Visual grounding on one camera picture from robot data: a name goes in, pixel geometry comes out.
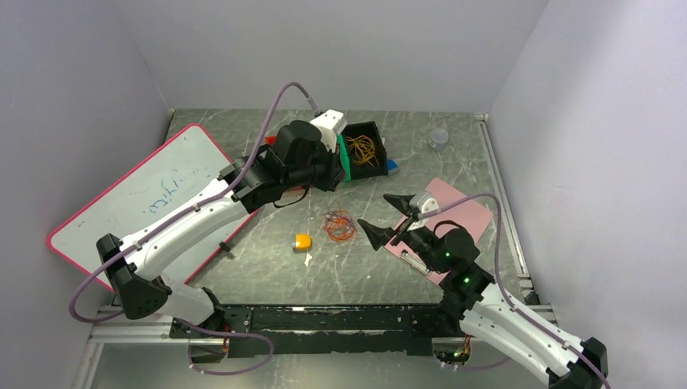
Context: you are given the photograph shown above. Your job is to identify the orange cable bundle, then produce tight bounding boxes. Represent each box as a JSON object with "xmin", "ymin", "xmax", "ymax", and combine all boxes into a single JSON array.
[{"xmin": 321, "ymin": 190, "xmax": 359, "ymax": 244}]

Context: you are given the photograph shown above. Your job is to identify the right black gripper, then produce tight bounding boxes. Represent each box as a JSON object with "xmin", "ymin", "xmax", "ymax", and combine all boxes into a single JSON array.
[{"xmin": 357, "ymin": 193, "xmax": 447, "ymax": 274}]

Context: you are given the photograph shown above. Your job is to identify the black plastic bin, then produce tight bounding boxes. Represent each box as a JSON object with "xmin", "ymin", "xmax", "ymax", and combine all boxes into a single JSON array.
[{"xmin": 341, "ymin": 122, "xmax": 387, "ymax": 181}]

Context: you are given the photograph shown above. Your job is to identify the pink framed whiteboard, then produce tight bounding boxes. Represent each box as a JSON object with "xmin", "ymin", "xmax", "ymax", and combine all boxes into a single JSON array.
[{"xmin": 46, "ymin": 124, "xmax": 233, "ymax": 273}]

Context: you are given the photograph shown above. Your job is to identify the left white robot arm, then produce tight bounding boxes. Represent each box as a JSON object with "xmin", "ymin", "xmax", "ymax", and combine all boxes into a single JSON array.
[{"xmin": 96, "ymin": 110, "xmax": 348, "ymax": 337}]

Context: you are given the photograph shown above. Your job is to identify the small clear jar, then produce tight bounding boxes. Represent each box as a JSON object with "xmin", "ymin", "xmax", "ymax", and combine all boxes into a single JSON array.
[{"xmin": 428, "ymin": 128, "xmax": 450, "ymax": 152}]

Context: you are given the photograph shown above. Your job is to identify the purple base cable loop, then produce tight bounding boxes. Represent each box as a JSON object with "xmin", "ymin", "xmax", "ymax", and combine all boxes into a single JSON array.
[{"xmin": 186, "ymin": 328, "xmax": 275, "ymax": 377}]

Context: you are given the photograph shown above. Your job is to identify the pink clipboard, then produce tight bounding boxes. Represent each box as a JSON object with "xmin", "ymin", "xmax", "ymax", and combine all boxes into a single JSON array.
[{"xmin": 383, "ymin": 177, "xmax": 493, "ymax": 285}]

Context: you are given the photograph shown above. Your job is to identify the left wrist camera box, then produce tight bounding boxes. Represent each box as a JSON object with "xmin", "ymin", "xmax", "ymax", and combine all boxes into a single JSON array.
[{"xmin": 309, "ymin": 109, "xmax": 348, "ymax": 152}]

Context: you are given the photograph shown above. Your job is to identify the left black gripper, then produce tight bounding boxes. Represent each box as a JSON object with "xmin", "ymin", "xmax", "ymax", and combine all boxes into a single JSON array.
[{"xmin": 286, "ymin": 137, "xmax": 349, "ymax": 193}]

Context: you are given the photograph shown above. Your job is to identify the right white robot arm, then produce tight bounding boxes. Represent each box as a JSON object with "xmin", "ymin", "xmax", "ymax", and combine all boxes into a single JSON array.
[{"xmin": 358, "ymin": 193, "xmax": 610, "ymax": 388}]

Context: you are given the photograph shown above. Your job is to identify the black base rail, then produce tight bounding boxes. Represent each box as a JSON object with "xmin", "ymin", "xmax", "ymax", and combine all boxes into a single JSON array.
[{"xmin": 169, "ymin": 303, "xmax": 466, "ymax": 361}]

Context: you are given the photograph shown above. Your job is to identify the green plastic bin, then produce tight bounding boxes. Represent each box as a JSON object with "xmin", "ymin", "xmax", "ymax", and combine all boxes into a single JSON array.
[{"xmin": 337, "ymin": 134, "xmax": 352, "ymax": 182}]

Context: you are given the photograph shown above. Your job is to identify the yellow cable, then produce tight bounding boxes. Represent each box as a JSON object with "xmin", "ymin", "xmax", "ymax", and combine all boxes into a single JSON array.
[{"xmin": 345, "ymin": 134, "xmax": 381, "ymax": 168}]

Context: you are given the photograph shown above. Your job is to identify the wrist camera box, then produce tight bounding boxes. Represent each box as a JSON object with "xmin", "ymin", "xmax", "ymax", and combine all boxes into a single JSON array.
[
  {"xmin": 309, "ymin": 109, "xmax": 348, "ymax": 152},
  {"xmin": 409, "ymin": 191, "xmax": 440, "ymax": 214}
]

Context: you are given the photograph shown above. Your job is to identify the blue pencil sharpener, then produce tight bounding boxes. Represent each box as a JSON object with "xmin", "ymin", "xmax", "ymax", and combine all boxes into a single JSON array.
[{"xmin": 386, "ymin": 159, "xmax": 400, "ymax": 177}]

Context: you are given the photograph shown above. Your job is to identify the yellow cube block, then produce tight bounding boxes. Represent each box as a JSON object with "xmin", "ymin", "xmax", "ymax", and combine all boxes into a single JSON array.
[{"xmin": 292, "ymin": 233, "xmax": 312, "ymax": 253}]

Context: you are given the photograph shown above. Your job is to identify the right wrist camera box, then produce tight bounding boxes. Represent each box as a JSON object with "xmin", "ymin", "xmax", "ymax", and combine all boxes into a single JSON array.
[{"xmin": 409, "ymin": 191, "xmax": 440, "ymax": 214}]

